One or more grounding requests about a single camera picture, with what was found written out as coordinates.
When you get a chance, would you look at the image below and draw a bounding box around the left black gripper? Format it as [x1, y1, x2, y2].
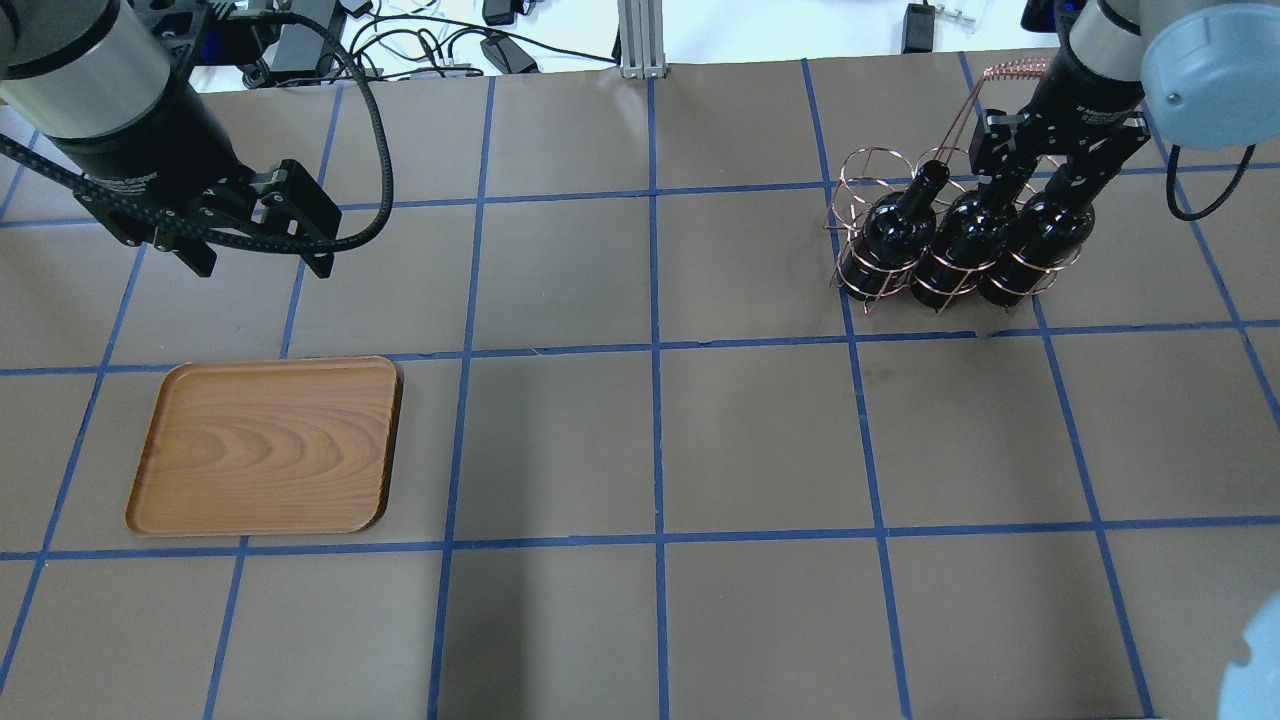
[55, 95, 340, 279]

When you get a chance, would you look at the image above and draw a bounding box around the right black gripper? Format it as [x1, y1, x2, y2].
[970, 50, 1151, 217]

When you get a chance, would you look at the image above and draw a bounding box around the dark wine bottle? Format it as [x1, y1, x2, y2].
[977, 191, 1096, 309]
[910, 183, 1016, 314]
[841, 160, 950, 302]

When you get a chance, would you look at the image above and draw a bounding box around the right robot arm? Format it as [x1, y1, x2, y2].
[969, 1, 1279, 191]

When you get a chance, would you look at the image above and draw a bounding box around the wooden tray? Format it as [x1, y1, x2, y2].
[124, 356, 402, 538]

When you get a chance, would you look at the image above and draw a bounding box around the black power adapter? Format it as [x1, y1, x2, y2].
[900, 1, 937, 55]

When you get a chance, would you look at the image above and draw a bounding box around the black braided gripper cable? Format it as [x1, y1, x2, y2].
[0, 10, 396, 252]

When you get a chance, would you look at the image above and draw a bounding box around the copper wire bottle basket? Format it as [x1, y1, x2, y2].
[828, 56, 1051, 315]

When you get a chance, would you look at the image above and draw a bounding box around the aluminium frame post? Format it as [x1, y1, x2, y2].
[617, 0, 669, 79]

